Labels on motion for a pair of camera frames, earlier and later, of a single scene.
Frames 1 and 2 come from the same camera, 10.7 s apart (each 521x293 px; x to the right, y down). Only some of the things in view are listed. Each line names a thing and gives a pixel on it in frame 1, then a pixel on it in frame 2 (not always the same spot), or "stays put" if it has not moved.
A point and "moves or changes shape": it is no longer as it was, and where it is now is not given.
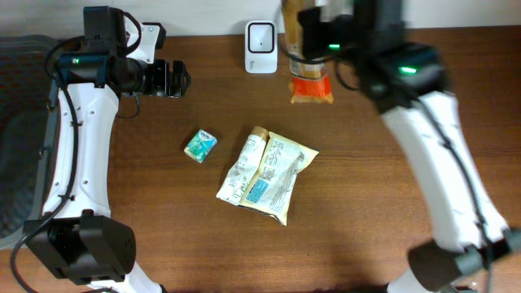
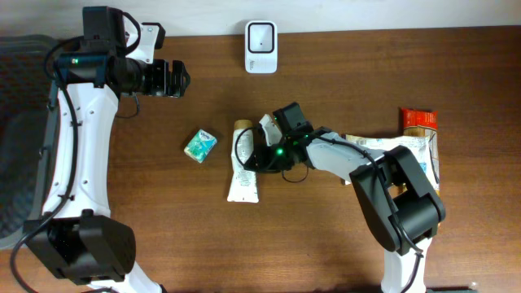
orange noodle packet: (310, 83) moves or changes shape
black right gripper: (308, 20) -> (265, 152)
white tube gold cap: (241, 177) moves or changes shape
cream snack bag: (263, 177) -> (421, 147)
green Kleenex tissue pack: (200, 146) stays put
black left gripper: (164, 78) stays put
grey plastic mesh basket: (28, 106) stays put
